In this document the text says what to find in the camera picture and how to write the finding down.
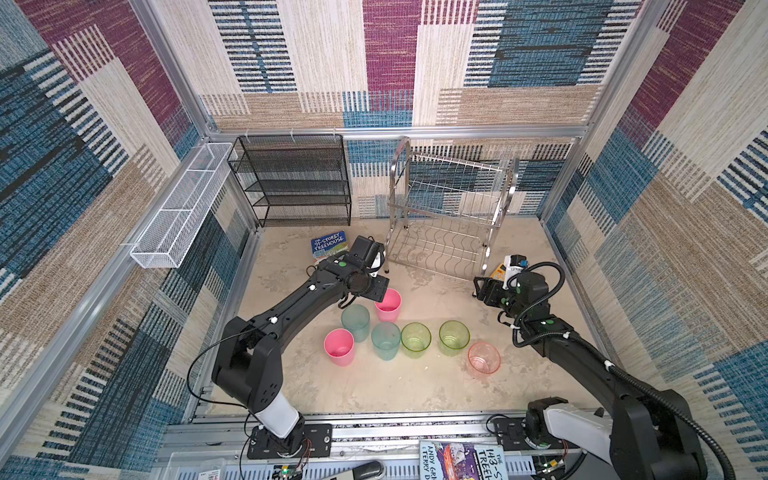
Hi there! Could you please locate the green cup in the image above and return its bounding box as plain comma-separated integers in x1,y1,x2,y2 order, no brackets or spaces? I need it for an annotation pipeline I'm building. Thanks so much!
401,322,432,359
438,320,471,357

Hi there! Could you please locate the green cup left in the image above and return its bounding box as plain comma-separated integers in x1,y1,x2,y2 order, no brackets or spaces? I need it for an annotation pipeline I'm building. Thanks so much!
401,322,432,359

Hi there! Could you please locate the yellow calculator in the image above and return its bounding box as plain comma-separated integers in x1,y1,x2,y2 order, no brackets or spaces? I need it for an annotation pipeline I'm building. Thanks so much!
490,264,507,281

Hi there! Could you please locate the black mesh shelf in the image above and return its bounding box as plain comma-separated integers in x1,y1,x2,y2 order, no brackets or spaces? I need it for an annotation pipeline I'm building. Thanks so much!
229,134,352,228

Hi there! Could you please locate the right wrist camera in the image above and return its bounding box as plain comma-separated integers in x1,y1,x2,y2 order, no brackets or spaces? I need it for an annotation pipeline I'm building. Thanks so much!
504,254,528,289

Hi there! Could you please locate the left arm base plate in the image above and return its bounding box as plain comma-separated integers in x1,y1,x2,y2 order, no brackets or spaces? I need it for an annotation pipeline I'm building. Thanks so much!
245,422,333,460

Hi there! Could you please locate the green cup right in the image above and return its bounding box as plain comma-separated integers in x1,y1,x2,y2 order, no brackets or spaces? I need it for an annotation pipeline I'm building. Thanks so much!
438,320,471,357

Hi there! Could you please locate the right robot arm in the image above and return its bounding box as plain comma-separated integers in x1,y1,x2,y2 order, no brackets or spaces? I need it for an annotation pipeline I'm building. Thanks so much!
473,265,736,479

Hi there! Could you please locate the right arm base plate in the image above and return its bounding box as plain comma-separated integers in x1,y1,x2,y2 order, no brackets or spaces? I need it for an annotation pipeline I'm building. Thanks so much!
486,415,535,452

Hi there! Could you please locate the pink cup front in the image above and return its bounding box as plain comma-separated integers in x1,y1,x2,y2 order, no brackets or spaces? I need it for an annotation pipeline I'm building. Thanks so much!
323,328,355,367

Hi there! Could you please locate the teal cup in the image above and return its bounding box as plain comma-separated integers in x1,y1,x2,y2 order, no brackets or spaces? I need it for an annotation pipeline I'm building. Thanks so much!
371,322,401,361
341,304,370,343

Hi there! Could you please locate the white wire wall basket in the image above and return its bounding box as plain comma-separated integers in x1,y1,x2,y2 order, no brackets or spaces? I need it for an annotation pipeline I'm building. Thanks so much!
130,143,233,269

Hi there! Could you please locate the blue treehouse book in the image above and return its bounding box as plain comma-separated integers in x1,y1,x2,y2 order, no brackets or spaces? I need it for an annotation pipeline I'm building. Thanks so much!
311,230,348,261

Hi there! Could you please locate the silver metal dish rack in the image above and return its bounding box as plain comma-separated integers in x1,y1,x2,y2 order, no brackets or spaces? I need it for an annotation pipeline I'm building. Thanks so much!
385,136,519,280

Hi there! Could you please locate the purple treehouse book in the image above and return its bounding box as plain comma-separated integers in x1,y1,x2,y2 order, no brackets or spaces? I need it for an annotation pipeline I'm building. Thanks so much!
419,440,508,480

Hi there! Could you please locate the clear pink cup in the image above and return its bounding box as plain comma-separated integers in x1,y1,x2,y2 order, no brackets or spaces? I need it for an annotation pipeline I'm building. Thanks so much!
467,341,502,375

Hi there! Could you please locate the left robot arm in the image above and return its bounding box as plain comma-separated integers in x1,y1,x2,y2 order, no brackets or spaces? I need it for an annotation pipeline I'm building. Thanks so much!
211,236,389,454

